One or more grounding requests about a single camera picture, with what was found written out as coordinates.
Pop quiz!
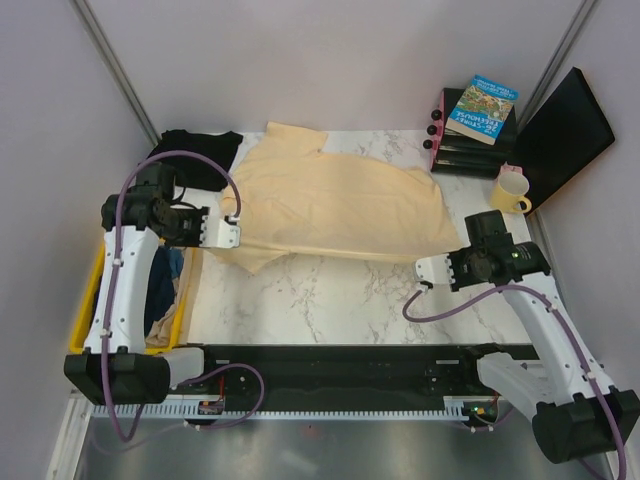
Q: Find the cream yellow t-shirt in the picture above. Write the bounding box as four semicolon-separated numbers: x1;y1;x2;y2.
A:
211;122;462;273

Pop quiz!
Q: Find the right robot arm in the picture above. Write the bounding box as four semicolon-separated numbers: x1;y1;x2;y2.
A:
447;210;639;475

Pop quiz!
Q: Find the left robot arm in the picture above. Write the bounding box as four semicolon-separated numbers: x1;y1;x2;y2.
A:
64;162;209;405

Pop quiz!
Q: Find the folded black t-shirt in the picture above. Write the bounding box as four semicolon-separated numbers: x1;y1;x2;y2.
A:
147;128;245;192

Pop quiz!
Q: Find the navy blue t-shirt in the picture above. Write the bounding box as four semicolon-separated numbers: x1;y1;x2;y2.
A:
144;245;184;336

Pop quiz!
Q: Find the yellow ceramic mug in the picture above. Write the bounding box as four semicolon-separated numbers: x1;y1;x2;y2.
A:
489;171;532;214

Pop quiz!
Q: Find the small pink box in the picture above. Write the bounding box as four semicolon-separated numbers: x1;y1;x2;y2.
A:
499;162;523;176

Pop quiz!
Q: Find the black box with knobs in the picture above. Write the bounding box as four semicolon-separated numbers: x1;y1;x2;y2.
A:
422;88;517;179

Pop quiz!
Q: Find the yellow plastic bin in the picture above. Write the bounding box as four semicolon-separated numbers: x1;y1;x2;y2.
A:
68;245;201;355

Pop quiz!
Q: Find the colourful treehouse book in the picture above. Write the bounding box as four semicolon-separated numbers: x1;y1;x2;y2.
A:
445;75;519;145

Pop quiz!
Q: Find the black flat panel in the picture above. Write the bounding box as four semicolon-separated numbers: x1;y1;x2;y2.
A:
513;67;615;209

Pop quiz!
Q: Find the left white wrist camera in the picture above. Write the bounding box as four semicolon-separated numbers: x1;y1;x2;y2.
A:
198;215;241;249

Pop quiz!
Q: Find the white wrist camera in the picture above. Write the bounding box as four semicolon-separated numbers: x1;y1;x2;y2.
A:
413;254;454;292
198;215;241;249

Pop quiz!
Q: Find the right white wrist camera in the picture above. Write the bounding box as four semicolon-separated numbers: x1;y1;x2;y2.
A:
413;254;454;292

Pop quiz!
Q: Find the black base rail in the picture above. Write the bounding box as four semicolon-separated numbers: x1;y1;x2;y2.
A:
169;343;501;414

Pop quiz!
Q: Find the white slotted cable duct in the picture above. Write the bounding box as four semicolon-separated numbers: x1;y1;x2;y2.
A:
90;398;227;419

